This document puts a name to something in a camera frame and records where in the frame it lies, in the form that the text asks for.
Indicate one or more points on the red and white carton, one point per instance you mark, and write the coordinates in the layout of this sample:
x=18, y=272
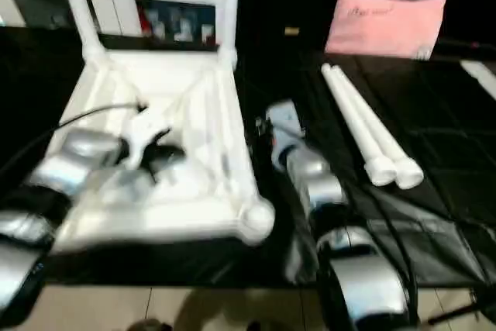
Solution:
x=143, y=23

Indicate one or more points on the dark left robot foot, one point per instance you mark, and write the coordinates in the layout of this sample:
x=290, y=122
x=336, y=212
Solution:
x=149, y=325

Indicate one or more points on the pink pillow with print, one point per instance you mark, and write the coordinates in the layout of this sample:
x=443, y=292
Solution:
x=383, y=23

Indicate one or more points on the dark right robot foot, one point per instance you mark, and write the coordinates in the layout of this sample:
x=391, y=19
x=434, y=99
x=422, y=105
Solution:
x=255, y=326

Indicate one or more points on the small yellow label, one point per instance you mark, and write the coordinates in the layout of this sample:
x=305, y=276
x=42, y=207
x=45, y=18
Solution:
x=291, y=30

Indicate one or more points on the white jar with red base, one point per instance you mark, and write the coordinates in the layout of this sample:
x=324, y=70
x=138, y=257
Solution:
x=207, y=32

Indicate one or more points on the black tripod stand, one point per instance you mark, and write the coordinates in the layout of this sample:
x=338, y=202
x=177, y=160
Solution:
x=465, y=307

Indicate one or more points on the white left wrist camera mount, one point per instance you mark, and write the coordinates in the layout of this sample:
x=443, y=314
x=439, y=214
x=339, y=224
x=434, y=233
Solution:
x=145, y=131

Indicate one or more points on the black work mat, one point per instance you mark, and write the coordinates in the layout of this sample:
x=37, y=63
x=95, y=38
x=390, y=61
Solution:
x=426, y=191

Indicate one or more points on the white flat board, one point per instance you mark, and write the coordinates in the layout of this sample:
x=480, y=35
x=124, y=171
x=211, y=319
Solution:
x=480, y=75

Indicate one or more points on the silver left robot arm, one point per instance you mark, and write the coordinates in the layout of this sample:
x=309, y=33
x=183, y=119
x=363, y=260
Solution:
x=73, y=156

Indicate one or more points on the white plastic table top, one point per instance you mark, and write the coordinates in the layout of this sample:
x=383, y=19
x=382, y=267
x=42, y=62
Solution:
x=193, y=145

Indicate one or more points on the dark robot foot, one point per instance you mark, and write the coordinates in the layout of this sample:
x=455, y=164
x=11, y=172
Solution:
x=149, y=325
x=255, y=326

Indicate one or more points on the white plastic table leg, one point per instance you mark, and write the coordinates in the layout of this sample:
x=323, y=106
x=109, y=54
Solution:
x=356, y=121
x=79, y=5
x=229, y=9
x=383, y=133

